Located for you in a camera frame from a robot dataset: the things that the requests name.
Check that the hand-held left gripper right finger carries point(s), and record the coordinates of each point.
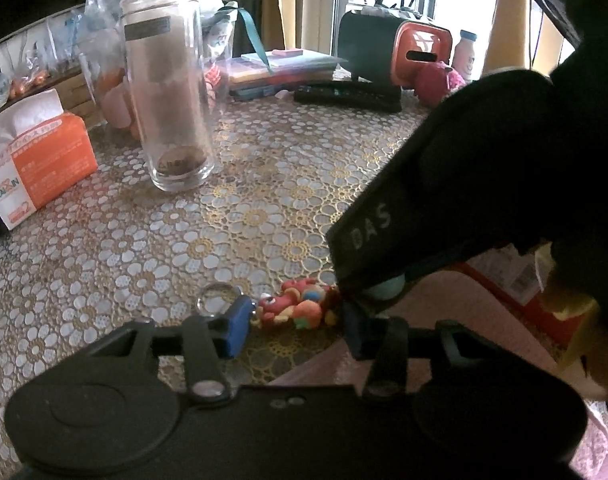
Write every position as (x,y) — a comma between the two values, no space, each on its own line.
(356,332)

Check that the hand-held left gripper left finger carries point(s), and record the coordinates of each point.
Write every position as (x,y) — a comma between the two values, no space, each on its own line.
(236,327)

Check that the red cardboard box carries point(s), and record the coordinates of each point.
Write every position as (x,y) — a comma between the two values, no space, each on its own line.
(541,312)

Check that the pink towel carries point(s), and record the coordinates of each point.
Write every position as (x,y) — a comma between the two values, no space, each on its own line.
(458,315)

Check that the pink fluffy ball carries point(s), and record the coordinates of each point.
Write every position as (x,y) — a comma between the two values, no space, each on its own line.
(438,82)

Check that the black remote control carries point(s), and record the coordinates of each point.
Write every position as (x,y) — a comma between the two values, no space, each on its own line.
(349,97)

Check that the orange and green organizer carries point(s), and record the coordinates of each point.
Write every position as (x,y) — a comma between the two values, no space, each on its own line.
(373,45)

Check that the colourful plastic storage case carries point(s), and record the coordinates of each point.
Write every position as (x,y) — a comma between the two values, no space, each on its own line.
(294,70)

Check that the clear glass bottle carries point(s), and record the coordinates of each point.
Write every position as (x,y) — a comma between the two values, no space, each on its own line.
(164,110)

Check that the yellow curtain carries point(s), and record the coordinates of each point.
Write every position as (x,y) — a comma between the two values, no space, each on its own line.
(304,5)

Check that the teal ribbon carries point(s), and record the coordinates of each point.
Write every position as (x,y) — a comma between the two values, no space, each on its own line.
(254,35)

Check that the orange tissue box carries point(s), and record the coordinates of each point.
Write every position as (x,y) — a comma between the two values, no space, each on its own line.
(49,155)

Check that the bag of oranges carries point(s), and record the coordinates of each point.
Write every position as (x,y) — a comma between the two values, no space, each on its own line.
(29,85)

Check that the large clear plastic bag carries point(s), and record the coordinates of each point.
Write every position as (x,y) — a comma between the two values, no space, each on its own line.
(104,5)

